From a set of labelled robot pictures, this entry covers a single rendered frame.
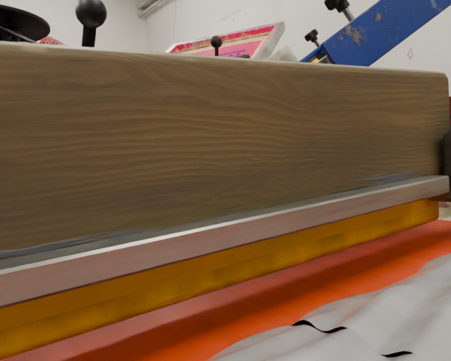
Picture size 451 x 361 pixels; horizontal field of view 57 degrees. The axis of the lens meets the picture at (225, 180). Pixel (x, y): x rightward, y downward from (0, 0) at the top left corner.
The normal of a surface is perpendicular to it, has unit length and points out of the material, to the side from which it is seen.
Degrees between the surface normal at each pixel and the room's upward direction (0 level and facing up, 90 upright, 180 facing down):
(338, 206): 90
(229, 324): 0
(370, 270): 0
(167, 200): 90
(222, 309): 0
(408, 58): 90
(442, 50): 90
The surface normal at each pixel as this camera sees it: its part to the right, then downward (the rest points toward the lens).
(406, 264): -0.08, -0.99
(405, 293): 0.34, -0.85
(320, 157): 0.58, 0.02
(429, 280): 0.16, -0.95
